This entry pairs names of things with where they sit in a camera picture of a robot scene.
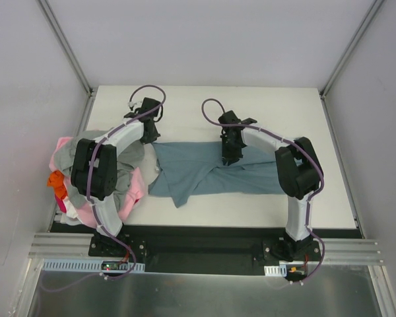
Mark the orange t shirt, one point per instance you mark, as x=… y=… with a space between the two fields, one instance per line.
x=56 y=181

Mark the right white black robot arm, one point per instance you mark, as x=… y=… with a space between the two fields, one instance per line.
x=299 y=173

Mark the left slotted cable duct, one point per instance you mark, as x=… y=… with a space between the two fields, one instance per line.
x=92 y=266

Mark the right slotted cable duct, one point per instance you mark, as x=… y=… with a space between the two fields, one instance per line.
x=275 y=270

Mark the left aluminium frame post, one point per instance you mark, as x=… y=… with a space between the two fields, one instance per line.
x=64 y=44

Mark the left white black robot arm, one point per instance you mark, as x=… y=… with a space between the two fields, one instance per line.
x=94 y=171

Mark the right aluminium frame post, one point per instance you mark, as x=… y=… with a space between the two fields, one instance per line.
x=361 y=30

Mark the pink t shirt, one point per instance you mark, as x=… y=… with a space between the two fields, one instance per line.
x=135 y=193

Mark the slotted cable duct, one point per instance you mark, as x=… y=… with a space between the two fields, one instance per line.
x=275 y=270
x=92 y=266

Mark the white t shirt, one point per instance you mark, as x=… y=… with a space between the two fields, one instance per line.
x=68 y=212

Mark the blue-grey t shirt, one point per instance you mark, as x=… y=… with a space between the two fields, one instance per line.
x=196 y=168

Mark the grey t shirt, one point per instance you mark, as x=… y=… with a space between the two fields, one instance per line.
x=63 y=157

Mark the aluminium frame post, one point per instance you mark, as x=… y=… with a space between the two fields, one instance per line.
x=64 y=44
x=361 y=30

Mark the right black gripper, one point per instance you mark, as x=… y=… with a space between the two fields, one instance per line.
x=230 y=149

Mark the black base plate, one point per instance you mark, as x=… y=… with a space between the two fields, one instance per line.
x=198 y=250

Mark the aluminium front rail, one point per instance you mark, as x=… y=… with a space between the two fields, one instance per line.
x=75 y=246

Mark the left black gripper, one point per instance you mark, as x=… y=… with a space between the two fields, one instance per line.
x=150 y=133

